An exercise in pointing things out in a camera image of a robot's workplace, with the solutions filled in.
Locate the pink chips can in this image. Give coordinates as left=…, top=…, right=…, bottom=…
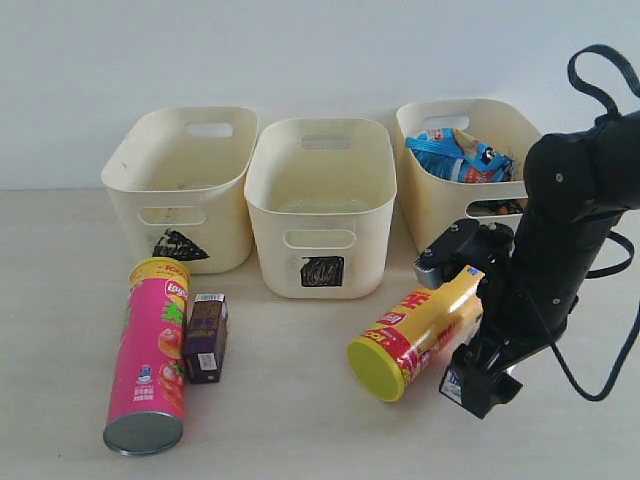
left=103, top=257, right=190, bottom=456

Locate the left cream plastic bin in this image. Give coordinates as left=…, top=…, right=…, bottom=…
left=101, top=106, right=259, bottom=274

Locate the right cream plastic bin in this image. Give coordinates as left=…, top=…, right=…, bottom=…
left=395, top=98, right=541, bottom=251

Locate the black cable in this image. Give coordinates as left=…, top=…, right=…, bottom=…
left=524, top=43, right=640, bottom=403

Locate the cream plastic bin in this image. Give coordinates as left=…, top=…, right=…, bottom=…
left=101, top=106, right=259, bottom=274
left=395, top=98, right=541, bottom=251
left=244, top=118, right=397, bottom=299

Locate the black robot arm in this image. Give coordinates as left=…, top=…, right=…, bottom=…
left=440, top=113, right=639, bottom=418

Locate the blue noodle packet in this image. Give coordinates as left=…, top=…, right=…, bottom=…
left=405, top=128, right=515, bottom=183

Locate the yellow chips can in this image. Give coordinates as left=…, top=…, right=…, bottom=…
left=346, top=266, right=484, bottom=402

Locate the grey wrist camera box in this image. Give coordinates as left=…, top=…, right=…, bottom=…
left=413, top=218, right=515, bottom=290

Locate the blue white milk carton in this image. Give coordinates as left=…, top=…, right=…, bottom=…
left=439, top=362, right=467, bottom=405

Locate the orange noodle packet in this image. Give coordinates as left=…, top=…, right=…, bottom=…
left=466, top=199, right=526, bottom=217

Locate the middle cream plastic bin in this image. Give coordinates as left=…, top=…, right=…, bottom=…
left=244, top=118, right=397, bottom=299

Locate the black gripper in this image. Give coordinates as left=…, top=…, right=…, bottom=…
left=449, top=260, right=580, bottom=419

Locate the purple drink carton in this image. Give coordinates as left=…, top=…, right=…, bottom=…
left=182, top=293, right=229, bottom=384

